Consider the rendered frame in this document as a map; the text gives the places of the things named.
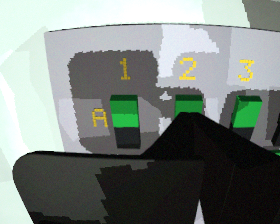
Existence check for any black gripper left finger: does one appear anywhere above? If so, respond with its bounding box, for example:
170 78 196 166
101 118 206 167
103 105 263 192
12 112 206 224

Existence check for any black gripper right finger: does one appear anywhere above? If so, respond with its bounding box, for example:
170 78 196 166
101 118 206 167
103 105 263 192
190 112 280 224

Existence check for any grey switch panel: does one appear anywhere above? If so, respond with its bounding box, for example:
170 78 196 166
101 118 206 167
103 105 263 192
44 23 280 156

